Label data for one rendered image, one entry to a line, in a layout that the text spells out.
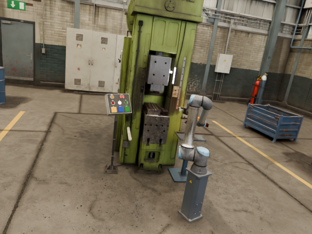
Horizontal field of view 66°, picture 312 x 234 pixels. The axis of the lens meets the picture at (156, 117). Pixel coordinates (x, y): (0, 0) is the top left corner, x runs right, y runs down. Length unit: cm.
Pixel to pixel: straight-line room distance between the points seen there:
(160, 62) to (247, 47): 805
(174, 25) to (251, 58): 806
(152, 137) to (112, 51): 542
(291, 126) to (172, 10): 454
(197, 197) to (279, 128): 409
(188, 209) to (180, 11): 260
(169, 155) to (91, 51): 546
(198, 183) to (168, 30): 213
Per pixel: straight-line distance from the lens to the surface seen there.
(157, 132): 367
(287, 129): 684
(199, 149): 274
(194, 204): 297
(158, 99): 408
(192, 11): 372
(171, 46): 367
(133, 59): 359
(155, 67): 349
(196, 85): 1034
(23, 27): 950
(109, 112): 328
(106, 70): 870
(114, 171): 381
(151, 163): 388
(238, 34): 1100
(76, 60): 866
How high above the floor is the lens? 190
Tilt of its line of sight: 16 degrees down
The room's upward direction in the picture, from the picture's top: 8 degrees clockwise
